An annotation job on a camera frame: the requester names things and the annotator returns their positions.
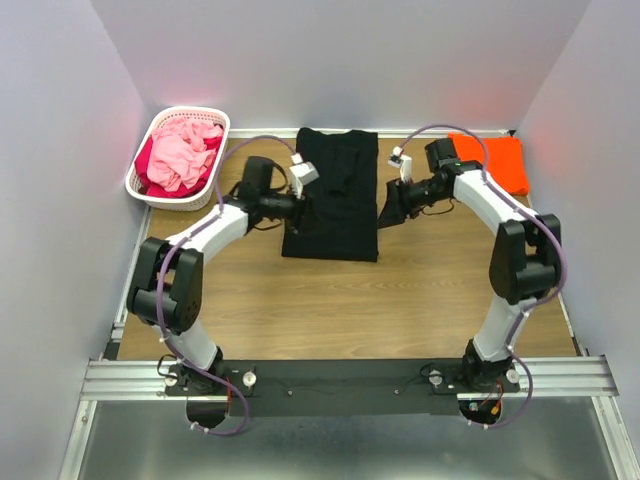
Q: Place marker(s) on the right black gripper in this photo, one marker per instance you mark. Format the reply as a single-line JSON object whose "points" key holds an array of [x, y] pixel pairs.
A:
{"points": [[397, 206]]}

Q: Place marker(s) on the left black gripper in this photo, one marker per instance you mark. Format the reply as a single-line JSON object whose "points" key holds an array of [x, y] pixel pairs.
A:
{"points": [[299, 209]]}

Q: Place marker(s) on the black t shirt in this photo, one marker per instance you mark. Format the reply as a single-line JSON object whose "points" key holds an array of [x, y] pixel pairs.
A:
{"points": [[343, 197]]}

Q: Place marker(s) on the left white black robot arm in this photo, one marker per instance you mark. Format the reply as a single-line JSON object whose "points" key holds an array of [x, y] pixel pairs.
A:
{"points": [[166, 289]]}

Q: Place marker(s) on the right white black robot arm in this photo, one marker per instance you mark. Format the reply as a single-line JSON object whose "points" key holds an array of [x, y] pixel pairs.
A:
{"points": [[525, 264]]}

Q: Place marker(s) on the folded orange t shirt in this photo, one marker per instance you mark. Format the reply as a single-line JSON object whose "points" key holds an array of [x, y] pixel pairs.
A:
{"points": [[506, 164]]}

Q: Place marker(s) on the white plastic laundry basket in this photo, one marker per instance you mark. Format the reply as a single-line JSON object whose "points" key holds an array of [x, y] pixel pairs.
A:
{"points": [[199, 200]]}

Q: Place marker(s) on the light pink t shirt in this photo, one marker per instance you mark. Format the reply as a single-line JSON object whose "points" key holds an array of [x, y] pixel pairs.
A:
{"points": [[189, 128]]}

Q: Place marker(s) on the magenta t shirt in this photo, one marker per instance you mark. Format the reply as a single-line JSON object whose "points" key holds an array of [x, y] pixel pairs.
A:
{"points": [[172, 168]]}

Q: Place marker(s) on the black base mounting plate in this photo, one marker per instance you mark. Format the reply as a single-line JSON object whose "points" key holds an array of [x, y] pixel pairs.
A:
{"points": [[305, 388]]}

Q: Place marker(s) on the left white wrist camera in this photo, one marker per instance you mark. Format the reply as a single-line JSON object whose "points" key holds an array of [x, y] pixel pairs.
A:
{"points": [[301, 173]]}

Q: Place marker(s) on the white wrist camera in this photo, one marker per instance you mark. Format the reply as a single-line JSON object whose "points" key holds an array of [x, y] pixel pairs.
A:
{"points": [[301, 173], [403, 162]]}

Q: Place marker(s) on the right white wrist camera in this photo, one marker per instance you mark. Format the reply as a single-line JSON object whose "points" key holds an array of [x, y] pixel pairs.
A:
{"points": [[403, 162]]}

